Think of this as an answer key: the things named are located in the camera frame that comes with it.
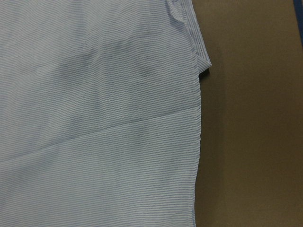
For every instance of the blue striped button shirt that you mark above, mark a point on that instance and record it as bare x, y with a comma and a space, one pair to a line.
100, 112

